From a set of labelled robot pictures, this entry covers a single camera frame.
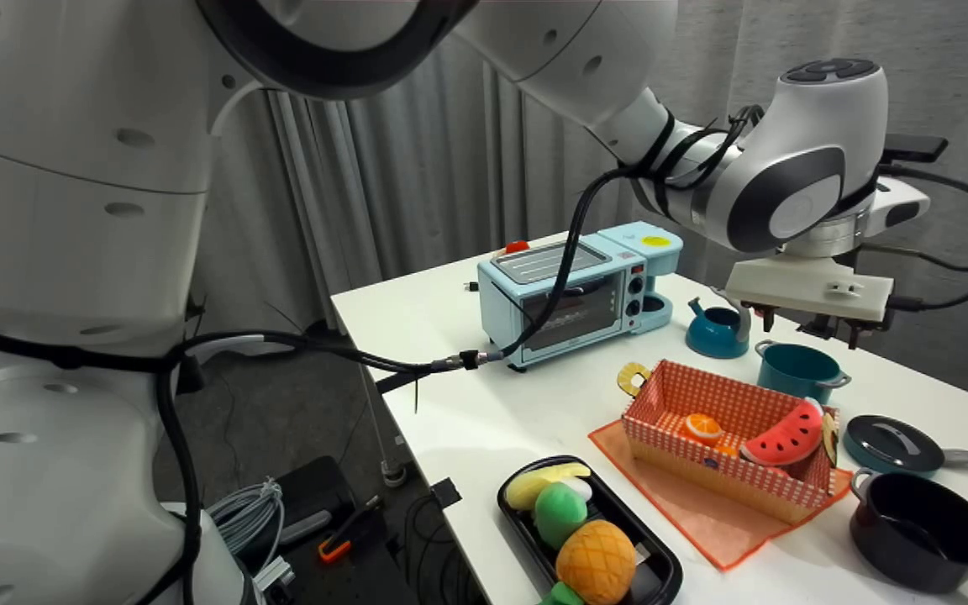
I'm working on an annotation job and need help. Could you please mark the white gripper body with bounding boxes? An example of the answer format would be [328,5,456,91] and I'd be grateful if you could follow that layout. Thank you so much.
[726,255,893,323]

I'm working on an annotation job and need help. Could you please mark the watermelon slice plush toy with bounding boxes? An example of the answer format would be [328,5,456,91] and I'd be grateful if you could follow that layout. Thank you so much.
[740,398,822,468]

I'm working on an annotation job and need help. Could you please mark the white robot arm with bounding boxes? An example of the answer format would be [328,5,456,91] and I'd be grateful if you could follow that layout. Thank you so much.
[195,0,927,327]

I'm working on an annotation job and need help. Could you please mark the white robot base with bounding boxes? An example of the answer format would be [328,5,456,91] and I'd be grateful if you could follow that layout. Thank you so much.
[0,0,256,605]

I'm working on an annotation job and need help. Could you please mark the teal toy pot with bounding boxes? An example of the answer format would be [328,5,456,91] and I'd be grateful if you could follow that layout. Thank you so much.
[756,340,849,403]

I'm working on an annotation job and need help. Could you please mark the teal toy kettle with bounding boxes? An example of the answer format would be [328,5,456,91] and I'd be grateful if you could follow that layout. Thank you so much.
[684,299,750,359]

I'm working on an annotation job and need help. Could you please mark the orange checkered basket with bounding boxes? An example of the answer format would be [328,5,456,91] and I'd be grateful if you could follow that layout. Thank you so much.
[615,359,852,522]

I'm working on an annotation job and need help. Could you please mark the orange slice plush toy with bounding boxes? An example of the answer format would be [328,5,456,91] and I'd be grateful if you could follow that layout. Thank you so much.
[682,413,723,443]

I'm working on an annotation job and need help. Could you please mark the black rectangular tray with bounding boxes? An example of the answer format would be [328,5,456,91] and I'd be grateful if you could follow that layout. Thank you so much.
[496,456,682,605]

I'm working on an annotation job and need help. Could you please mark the green round plush toy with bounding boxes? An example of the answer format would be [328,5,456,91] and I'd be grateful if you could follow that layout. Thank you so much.
[531,480,590,546]

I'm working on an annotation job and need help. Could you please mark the orange round plush toy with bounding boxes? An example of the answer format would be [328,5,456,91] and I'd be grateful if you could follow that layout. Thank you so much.
[553,522,635,605]

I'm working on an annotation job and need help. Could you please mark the yellow banana plush toy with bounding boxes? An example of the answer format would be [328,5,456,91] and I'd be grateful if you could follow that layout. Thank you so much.
[501,464,590,509]

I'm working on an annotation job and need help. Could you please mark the teal frying pan with lid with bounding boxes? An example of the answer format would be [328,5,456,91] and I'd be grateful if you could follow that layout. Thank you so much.
[843,413,968,473]

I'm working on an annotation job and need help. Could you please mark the black saucepan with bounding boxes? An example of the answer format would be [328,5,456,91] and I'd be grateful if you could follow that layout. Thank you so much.
[849,471,968,594]

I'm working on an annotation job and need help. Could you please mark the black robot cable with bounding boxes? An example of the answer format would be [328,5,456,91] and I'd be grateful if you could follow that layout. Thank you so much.
[0,104,968,605]

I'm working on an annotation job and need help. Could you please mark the light blue cable bundle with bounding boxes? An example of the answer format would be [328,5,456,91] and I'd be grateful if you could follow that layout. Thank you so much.
[204,476,300,597]

